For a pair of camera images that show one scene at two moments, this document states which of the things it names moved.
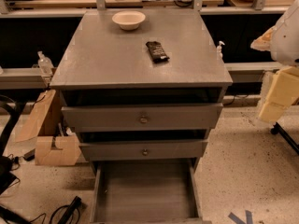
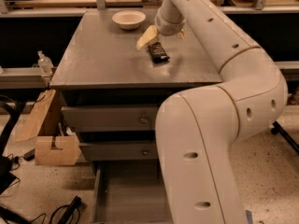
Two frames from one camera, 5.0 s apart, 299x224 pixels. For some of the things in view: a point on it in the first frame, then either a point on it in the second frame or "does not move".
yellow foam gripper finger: (263, 43) -> (169, 22)
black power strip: (70, 209) does not move
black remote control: (157, 51) does not move
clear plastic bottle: (45, 64) does not move
